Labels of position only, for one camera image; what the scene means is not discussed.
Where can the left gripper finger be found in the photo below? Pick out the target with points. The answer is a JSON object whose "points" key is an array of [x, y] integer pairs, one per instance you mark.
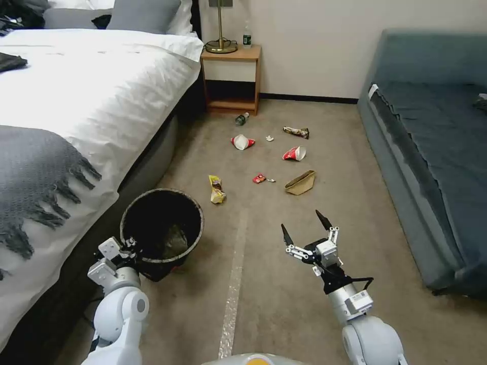
{"points": [[135, 257], [130, 242]]}

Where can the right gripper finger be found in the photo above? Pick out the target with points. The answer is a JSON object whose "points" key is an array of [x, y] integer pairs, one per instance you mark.
{"points": [[331, 230], [295, 251]]}

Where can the black round trash can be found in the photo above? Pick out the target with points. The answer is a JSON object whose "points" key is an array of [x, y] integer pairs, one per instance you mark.
{"points": [[152, 213]]}

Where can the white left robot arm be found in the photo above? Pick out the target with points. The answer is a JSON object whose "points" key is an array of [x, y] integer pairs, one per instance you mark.
{"points": [[121, 304]]}

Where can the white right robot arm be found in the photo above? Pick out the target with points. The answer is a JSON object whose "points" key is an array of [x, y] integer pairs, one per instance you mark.
{"points": [[365, 330]]}

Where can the crumpled trash in can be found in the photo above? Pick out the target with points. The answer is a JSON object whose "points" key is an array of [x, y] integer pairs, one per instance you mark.
{"points": [[175, 240]]}

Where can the clear floor tape strip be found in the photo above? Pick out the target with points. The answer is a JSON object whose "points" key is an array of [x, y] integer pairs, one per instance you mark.
{"points": [[236, 273]]}

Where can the brown paper bag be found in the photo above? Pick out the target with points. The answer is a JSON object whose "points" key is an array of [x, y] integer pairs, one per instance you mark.
{"points": [[300, 183]]}

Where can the small red packet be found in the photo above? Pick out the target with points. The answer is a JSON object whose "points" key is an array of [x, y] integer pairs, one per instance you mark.
{"points": [[259, 178]]}

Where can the crushed red paper cup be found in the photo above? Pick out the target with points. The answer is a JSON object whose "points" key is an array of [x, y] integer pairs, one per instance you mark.
{"points": [[293, 153], [243, 142]]}

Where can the grey bed base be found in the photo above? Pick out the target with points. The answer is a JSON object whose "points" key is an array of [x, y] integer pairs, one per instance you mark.
{"points": [[159, 152]]}

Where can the yellow snack bag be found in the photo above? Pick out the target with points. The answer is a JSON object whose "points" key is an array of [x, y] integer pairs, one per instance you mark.
{"points": [[217, 190]]}

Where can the brown snack wrapper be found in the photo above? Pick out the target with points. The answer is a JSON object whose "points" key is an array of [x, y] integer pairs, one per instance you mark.
{"points": [[296, 132]]}

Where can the white crumpled paper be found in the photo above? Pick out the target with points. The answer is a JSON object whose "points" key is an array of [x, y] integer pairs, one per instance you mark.
{"points": [[270, 137]]}

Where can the white robot front shell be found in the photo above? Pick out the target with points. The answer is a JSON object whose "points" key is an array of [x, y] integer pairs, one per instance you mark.
{"points": [[249, 359]]}

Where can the grey fringed throw blanket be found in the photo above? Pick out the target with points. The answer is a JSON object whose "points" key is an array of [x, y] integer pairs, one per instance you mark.
{"points": [[34, 171]]}

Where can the teal sofa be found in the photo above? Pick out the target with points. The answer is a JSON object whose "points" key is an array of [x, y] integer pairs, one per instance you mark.
{"points": [[437, 152]]}

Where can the black baseboard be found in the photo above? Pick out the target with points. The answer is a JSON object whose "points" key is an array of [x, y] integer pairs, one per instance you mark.
{"points": [[308, 98]]}

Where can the green glass bottle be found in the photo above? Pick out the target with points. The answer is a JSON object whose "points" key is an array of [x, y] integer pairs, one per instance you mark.
{"points": [[241, 119]]}

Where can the white sofa tag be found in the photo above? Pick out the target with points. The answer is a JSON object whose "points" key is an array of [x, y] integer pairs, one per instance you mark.
{"points": [[373, 91]]}

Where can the white bed duvet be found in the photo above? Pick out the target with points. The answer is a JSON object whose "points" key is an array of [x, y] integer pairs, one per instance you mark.
{"points": [[95, 87]]}

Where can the wooden nightstand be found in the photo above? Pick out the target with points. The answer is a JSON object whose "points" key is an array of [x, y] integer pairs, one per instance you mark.
{"points": [[232, 64]]}

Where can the dark cloth on sofa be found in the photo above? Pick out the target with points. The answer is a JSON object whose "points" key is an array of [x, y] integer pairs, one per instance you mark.
{"points": [[481, 102]]}

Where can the clear green-label water bottle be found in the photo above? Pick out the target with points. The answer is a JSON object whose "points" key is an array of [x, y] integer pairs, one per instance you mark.
{"points": [[247, 38]]}

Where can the brass table lamp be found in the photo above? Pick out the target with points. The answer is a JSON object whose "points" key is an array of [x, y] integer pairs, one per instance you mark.
{"points": [[220, 45]]}

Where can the black folded garment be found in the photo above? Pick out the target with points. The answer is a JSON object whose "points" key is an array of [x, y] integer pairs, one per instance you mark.
{"points": [[9, 61]]}

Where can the small black cloth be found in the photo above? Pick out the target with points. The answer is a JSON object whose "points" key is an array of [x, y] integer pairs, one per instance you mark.
{"points": [[103, 21]]}

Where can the large grey pillow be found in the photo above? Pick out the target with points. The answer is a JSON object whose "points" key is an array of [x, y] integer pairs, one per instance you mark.
{"points": [[144, 15]]}

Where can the white pillow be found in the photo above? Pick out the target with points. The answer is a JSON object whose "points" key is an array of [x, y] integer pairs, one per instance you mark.
{"points": [[184, 17]]}

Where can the black bag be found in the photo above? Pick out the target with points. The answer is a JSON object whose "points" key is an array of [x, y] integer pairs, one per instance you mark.
{"points": [[23, 15]]}

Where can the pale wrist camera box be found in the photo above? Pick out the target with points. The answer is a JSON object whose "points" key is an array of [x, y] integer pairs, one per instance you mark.
{"points": [[327, 251], [109, 248]]}

